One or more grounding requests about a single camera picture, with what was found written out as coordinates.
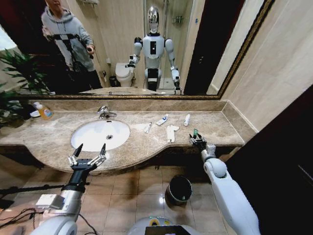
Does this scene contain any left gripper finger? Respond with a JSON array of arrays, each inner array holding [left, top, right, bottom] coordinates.
[[89, 143, 108, 166], [67, 143, 84, 167]]

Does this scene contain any white oval sink basin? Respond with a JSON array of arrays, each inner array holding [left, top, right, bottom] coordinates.
[[70, 119, 131, 153]]

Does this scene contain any black round trash bin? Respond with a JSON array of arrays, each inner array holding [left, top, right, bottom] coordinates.
[[165, 175, 193, 207]]

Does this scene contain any crumpled white wrapper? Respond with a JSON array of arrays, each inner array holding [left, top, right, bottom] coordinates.
[[166, 124, 180, 143]]

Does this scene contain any white blue toothpaste tube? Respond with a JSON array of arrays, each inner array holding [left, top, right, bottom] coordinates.
[[155, 113, 170, 126]]

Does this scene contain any chrome faucet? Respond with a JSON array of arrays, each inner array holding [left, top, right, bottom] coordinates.
[[97, 105, 118, 120]]

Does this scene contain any black rod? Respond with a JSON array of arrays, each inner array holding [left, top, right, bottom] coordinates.
[[0, 184, 65, 195]]

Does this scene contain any orange soap pump bottle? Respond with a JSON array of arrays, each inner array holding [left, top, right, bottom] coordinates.
[[33, 102, 53, 120]]

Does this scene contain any green leafy plant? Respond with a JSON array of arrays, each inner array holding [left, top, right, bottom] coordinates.
[[0, 91, 34, 128]]

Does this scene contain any dark wooden door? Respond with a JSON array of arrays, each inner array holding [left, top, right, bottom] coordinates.
[[224, 84, 313, 235]]

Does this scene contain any white robot front shell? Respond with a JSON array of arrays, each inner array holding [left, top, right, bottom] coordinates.
[[126, 215, 197, 235]]

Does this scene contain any black cable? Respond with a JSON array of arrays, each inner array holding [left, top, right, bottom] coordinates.
[[0, 207, 51, 229]]

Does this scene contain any dark framed wall mirror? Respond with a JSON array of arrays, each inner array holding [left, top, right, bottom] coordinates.
[[0, 0, 275, 100]]

